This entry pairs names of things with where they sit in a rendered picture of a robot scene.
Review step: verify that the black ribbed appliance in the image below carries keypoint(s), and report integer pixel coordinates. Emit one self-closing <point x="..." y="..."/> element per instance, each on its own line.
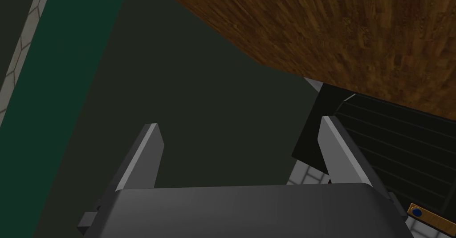
<point x="409" y="142"/>

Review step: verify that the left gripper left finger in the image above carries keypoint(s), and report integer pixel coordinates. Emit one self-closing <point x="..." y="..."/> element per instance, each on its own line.
<point x="146" y="159"/>

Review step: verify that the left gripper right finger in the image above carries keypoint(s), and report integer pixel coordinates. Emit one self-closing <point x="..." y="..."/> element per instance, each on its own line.
<point x="338" y="156"/>

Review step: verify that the tan bar with blue dot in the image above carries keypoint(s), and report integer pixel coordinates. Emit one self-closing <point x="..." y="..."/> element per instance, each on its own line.
<point x="435" y="221"/>

